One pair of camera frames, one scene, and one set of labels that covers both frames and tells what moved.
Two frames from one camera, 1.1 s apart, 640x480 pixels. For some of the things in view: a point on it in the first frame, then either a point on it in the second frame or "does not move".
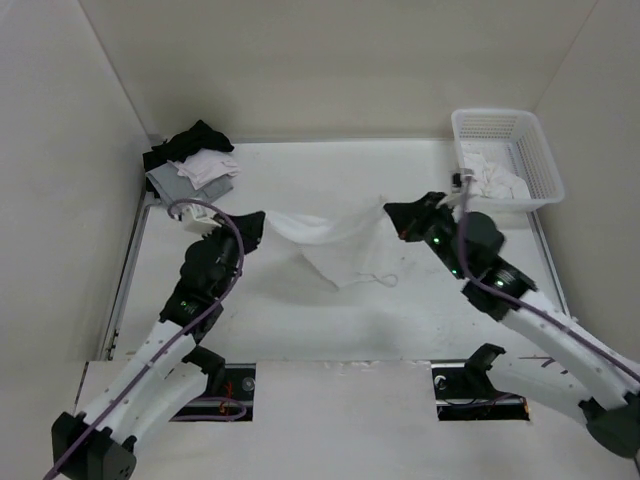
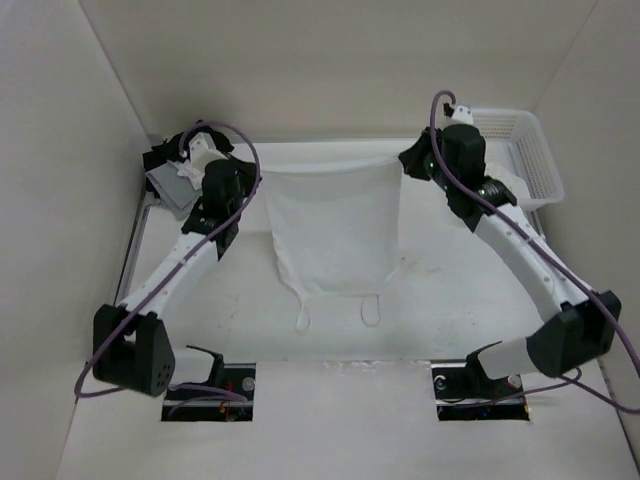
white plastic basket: x=515 y=166 does not move
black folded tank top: x=200 y=136 does not move
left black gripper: x=253 y=226 → x=249 y=171
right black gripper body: x=433 y=225 → x=423 y=162
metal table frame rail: x=113 y=335 does not move
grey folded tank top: x=178 y=189 does not move
